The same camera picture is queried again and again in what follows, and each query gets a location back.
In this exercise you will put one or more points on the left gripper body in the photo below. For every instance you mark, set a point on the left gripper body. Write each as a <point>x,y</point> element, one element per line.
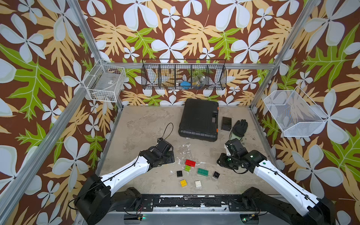
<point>161,159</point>

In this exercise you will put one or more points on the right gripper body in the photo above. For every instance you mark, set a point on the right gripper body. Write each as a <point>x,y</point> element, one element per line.
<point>236,157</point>

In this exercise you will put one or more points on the light green lego brick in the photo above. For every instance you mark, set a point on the light green lego brick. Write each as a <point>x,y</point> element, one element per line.
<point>187,168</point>

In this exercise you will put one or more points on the dark green lego brick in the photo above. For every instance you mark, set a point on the dark green lego brick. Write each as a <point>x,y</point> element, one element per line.
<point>203,172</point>

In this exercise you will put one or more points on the red lego brick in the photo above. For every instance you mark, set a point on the red lego brick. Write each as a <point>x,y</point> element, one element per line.
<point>190,163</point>

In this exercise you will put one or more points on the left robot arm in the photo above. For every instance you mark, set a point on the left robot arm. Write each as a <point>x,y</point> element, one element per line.
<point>101,194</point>

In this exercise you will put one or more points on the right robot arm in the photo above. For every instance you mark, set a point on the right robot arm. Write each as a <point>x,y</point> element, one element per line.
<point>300,208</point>

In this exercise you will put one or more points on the yellow lego brick lower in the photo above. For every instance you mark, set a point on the yellow lego brick lower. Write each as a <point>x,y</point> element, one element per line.
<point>183,183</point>

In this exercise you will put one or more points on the white lego brick lower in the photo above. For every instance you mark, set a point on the white lego brick lower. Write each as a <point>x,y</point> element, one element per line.
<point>198,184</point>

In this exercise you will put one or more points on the black work glove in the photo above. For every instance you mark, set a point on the black work glove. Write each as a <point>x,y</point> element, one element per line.
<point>238,130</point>

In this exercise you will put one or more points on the small black box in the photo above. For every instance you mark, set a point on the small black box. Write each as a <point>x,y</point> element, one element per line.
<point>226,124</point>

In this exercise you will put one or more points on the black plastic tool case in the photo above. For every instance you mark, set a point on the black plastic tool case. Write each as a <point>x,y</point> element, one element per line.
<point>199,120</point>

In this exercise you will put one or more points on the white mesh basket right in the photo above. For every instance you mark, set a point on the white mesh basket right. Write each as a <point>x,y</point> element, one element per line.
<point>295,113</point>

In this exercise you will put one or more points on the blue object in basket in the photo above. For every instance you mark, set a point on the blue object in basket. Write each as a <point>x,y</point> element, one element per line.
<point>185,85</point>

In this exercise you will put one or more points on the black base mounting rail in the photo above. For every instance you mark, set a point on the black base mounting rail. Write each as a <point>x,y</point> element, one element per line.
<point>148,203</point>

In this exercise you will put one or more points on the black wire basket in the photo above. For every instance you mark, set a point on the black wire basket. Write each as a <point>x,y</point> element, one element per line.
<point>170,73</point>

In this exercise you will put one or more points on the white wire basket left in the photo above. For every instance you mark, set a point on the white wire basket left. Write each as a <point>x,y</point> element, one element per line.
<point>106,81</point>

